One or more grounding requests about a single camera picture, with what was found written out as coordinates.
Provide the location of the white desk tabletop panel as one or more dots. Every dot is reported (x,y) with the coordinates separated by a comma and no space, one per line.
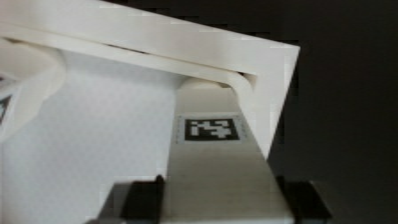
(90,126)

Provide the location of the white desk leg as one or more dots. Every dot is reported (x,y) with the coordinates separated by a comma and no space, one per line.
(220,187)
(32,76)

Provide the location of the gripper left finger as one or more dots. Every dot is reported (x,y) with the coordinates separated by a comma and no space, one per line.
(131,206)

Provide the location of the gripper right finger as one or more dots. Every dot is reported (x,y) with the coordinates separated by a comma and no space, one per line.
(304,202)

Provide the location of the white U-shaped obstacle fence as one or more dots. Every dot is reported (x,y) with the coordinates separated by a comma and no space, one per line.
(128,35)

